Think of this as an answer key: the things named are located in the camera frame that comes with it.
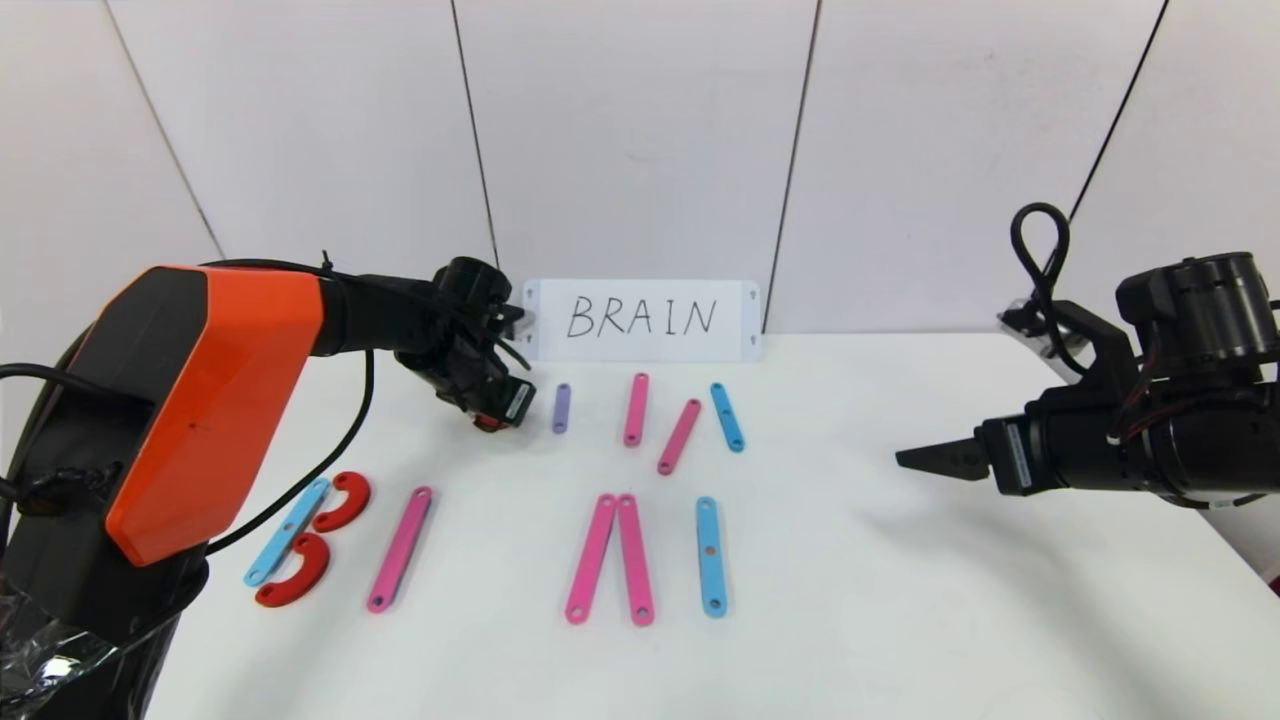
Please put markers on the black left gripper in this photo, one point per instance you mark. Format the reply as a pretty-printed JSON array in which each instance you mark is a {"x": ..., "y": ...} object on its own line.
[{"x": 515, "y": 404}]

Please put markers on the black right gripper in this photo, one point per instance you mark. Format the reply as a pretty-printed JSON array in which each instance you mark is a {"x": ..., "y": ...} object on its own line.
[{"x": 1012, "y": 455}]

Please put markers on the small red curved piece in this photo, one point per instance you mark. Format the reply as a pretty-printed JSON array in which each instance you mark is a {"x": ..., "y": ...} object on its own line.
[{"x": 488, "y": 427}]

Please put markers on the short purple bar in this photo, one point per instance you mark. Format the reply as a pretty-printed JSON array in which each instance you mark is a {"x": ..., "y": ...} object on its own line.
[{"x": 562, "y": 408}]

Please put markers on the long pink bar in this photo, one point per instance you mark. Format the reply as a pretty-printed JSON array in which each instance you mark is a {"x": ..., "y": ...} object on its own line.
[
  {"x": 400, "y": 548},
  {"x": 592, "y": 558},
  {"x": 680, "y": 436},
  {"x": 636, "y": 560}
]

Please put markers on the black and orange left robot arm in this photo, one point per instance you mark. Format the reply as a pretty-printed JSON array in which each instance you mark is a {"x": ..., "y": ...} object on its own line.
[{"x": 200, "y": 400}]

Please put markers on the white BRAIN word card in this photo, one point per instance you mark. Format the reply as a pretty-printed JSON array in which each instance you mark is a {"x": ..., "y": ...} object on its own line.
[{"x": 640, "y": 318}]

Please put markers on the short pink bar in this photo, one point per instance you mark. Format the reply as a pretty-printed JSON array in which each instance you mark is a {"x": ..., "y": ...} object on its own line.
[{"x": 637, "y": 410}]

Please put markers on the large red curved piece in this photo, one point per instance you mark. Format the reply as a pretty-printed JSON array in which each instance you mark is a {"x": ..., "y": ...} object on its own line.
[
  {"x": 320, "y": 565},
  {"x": 362, "y": 492}
]

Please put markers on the short blue bar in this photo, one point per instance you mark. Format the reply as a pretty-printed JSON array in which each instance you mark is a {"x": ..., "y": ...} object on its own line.
[{"x": 727, "y": 415}]

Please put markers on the light blue bar orange hole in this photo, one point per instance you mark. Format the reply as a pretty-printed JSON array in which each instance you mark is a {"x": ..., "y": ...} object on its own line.
[{"x": 711, "y": 530}]

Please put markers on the long light blue bar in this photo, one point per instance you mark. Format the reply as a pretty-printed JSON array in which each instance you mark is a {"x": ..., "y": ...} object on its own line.
[{"x": 287, "y": 530}]

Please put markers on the clear plastic wrap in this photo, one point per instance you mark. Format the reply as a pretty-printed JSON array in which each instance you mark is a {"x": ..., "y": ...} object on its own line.
[{"x": 50, "y": 670}]

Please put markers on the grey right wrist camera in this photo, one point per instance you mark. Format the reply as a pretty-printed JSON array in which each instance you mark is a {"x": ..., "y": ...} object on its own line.
[{"x": 1022, "y": 322}]

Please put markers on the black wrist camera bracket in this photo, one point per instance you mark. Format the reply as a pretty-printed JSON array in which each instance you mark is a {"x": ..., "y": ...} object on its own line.
[{"x": 1100, "y": 345}]

